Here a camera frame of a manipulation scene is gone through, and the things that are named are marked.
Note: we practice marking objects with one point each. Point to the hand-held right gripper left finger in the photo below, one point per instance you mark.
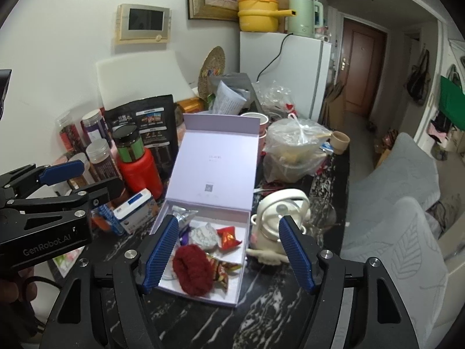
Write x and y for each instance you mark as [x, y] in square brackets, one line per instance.
[160, 254]

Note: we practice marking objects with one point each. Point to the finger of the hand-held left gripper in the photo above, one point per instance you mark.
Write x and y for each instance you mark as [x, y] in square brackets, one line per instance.
[61, 172]
[94, 192]

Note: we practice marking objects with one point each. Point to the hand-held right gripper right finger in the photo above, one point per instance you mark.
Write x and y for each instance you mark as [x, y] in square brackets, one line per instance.
[298, 254]

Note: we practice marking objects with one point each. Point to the purple sachet pouch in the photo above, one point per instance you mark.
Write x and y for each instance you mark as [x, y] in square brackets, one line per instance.
[185, 240]

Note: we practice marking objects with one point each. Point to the dark red knitted scrunchie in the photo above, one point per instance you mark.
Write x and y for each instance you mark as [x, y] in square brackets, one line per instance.
[192, 269]

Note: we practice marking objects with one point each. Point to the silver foil packet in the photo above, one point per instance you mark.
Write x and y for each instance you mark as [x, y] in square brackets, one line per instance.
[183, 213]

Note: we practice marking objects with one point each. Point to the white floral sachet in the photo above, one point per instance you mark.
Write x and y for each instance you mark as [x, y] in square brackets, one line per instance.
[205, 236]

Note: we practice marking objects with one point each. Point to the red gold snack packet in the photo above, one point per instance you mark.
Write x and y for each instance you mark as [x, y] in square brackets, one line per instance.
[221, 272]

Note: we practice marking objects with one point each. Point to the red foil packet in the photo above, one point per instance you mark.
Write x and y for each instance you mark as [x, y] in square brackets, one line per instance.
[229, 238]

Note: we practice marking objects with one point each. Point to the lavender gift box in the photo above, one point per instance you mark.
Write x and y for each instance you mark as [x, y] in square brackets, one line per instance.
[214, 160]

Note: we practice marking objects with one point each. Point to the person's left hand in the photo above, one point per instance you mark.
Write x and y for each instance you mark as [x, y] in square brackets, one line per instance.
[14, 289]

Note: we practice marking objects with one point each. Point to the clear jar amber contents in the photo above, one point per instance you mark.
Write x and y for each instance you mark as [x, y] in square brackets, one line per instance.
[78, 158]

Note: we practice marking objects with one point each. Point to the clear jar brown label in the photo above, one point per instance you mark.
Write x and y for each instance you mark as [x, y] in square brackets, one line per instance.
[103, 163]

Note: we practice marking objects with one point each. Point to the blue tablet tube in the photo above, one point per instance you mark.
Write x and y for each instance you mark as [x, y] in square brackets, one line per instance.
[110, 220]

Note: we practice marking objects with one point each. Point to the clear jar red contents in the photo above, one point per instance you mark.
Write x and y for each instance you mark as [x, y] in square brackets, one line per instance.
[69, 132]

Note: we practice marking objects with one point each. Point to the white blue medicine box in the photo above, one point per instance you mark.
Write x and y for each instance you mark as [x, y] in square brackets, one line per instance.
[134, 207]

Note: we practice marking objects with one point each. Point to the pink printed packet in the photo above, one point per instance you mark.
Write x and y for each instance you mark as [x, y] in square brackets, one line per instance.
[67, 263]

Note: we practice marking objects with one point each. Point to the cream cartoon kettle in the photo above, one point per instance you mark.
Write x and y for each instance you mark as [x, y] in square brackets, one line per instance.
[265, 225]

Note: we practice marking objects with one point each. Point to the clear glass cup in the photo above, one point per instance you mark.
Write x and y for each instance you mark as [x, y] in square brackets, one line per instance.
[323, 214]

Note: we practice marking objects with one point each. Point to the red bottle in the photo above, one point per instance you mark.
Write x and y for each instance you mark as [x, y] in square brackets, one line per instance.
[141, 174]

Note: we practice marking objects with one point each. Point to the clear jar purple contents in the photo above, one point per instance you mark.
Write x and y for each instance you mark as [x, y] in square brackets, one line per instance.
[93, 127]

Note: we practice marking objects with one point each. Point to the dark jar green label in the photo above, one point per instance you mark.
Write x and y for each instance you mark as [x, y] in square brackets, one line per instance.
[127, 145]

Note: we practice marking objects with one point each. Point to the black stand-up pouch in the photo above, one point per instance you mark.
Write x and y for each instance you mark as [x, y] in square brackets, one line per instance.
[156, 123]

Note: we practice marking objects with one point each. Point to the grey leaf-patterned covered chair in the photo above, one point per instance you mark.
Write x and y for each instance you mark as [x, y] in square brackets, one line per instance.
[396, 261]
[396, 178]

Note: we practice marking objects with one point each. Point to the plastic bag with bowl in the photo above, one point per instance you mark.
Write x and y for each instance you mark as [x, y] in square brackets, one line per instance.
[290, 145]

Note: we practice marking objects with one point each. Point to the beige mug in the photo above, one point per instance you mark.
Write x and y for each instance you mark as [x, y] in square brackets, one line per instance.
[339, 143]

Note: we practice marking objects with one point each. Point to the white foam board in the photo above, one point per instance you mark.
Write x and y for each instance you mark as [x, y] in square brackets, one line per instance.
[141, 76]

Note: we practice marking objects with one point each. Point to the orange packet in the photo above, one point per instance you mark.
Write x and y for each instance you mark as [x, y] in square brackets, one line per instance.
[190, 104]

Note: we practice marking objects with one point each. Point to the pink cup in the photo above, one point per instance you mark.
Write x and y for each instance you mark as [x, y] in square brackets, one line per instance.
[259, 123]

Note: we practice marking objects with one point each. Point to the crumpled clear plastic bag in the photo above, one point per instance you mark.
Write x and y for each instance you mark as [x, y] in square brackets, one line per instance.
[278, 98]

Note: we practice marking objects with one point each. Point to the white folded paper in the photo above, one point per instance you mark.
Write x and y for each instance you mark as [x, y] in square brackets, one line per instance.
[227, 98]

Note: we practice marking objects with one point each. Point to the woven round trivet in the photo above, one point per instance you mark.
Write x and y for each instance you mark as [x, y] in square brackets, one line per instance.
[212, 65]

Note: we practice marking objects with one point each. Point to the grey plastic mailer bag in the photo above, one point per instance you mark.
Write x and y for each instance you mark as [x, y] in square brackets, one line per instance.
[236, 80]

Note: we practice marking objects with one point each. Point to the white fridge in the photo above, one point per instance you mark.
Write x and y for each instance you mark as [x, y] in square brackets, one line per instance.
[298, 69]

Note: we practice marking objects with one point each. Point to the brown wooden door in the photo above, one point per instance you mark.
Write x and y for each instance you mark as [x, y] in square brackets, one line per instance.
[363, 65]

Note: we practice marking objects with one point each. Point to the black handbag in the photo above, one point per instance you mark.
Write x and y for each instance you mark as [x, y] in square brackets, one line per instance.
[417, 80]

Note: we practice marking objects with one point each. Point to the green tote bag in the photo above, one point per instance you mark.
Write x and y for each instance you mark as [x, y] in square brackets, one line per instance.
[452, 101]

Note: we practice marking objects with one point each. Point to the light green electric kettle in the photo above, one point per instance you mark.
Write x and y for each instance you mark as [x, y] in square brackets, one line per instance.
[301, 18]

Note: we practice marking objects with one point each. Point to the yellow pot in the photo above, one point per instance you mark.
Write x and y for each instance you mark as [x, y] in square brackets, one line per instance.
[258, 14]

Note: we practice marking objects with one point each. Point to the wall intercom panel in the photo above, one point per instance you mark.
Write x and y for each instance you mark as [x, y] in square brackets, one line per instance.
[143, 20]

